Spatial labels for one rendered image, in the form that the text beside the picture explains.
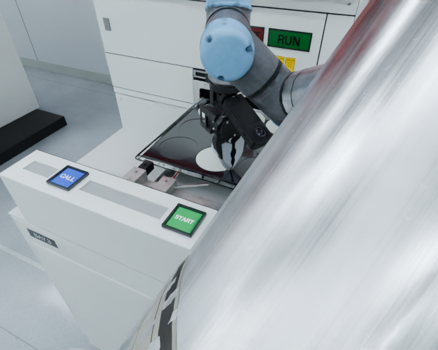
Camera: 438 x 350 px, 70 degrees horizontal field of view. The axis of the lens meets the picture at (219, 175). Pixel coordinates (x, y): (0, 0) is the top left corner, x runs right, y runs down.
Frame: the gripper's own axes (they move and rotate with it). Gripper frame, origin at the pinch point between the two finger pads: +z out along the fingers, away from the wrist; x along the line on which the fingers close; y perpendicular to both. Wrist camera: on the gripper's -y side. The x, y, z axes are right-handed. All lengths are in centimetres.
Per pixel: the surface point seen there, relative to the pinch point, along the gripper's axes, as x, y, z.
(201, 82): -16.4, 39.2, -2.6
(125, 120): 2, 72, 21
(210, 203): 8.8, -4.5, 3.3
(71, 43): -28, 313, 54
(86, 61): -35, 300, 71
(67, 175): 32.1, 10.9, -5.3
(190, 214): 17.5, -12.0, -5.2
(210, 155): 0.7, 7.8, 1.3
